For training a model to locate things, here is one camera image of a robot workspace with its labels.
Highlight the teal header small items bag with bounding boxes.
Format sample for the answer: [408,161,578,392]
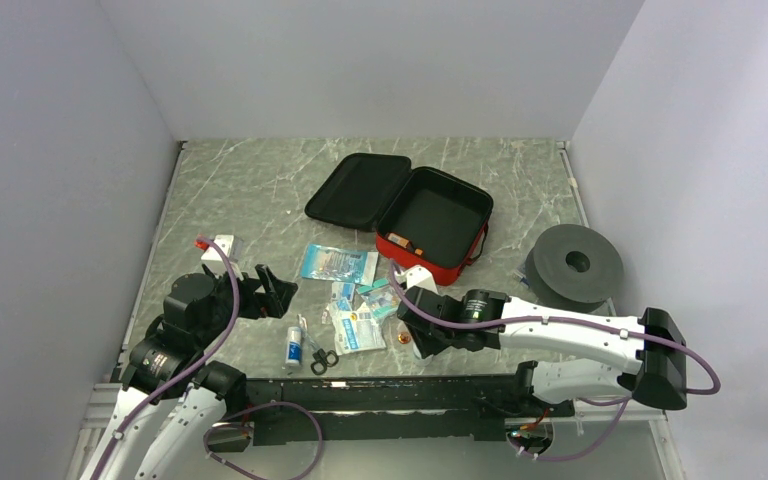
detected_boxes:
[357,278,400,321]

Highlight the white bandage roll blue label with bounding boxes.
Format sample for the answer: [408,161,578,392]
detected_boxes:
[284,326,304,368]

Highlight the blue cotton swab packet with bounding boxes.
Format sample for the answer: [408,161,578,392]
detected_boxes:
[300,244,379,286]

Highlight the black handled scissors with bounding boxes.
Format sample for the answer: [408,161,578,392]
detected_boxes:
[297,314,340,376]

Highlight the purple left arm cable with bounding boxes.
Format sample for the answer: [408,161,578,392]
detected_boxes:
[89,235,324,480]

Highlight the white gauze dressing packet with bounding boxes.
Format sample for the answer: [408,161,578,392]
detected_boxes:
[332,310,386,356]

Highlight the red medicine kit case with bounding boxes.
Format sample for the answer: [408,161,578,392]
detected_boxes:
[304,152,494,286]

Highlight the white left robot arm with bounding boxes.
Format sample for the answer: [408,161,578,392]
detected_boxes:
[81,264,298,479]

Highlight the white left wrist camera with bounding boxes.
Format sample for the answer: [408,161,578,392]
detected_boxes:
[194,234,243,267]

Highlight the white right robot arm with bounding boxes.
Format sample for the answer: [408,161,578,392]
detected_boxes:
[395,286,688,415]

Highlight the grey filament spool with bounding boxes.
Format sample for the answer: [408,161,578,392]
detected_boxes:
[523,224,624,313]

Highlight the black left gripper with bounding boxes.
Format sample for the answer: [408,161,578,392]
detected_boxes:
[196,262,297,346]

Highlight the alcohol wipes clear bag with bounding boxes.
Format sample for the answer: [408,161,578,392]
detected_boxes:
[321,281,357,324]

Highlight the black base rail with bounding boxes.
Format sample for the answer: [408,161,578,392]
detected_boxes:
[247,374,575,446]

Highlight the brown bottle orange cap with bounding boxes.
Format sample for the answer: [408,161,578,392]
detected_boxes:
[387,232,423,256]

